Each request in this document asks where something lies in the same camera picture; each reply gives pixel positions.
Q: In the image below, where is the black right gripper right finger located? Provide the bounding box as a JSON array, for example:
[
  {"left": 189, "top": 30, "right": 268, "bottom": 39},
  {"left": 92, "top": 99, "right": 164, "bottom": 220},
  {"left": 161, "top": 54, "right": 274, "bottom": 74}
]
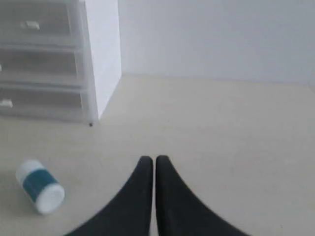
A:
[{"left": 156, "top": 155, "right": 247, "bottom": 236}]

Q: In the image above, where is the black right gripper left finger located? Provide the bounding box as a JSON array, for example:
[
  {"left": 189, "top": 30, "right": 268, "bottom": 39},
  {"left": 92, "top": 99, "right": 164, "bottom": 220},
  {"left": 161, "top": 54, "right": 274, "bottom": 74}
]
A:
[{"left": 68, "top": 156, "right": 154, "bottom": 236}]

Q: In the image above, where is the clear bottom wide drawer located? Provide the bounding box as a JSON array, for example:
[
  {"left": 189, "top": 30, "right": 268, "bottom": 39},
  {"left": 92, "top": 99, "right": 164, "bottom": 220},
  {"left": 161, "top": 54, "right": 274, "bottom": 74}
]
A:
[{"left": 0, "top": 88, "right": 83, "bottom": 119}]

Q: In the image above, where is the clear wide drawer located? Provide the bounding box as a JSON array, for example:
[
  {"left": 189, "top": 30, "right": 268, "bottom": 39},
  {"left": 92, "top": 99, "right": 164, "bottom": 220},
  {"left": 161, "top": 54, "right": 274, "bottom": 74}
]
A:
[
  {"left": 0, "top": 49, "right": 77, "bottom": 80},
  {"left": 0, "top": 88, "right": 83, "bottom": 119}
]

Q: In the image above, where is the clear middle wide drawer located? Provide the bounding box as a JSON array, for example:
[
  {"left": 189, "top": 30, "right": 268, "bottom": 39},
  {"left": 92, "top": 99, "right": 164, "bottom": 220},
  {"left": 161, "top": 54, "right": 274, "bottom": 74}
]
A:
[{"left": 0, "top": 49, "right": 77, "bottom": 80}]

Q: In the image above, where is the white plastic drawer cabinet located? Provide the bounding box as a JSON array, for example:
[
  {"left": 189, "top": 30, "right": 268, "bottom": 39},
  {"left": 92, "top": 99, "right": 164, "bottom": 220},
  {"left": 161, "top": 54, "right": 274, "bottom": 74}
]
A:
[{"left": 0, "top": 0, "right": 122, "bottom": 124}]

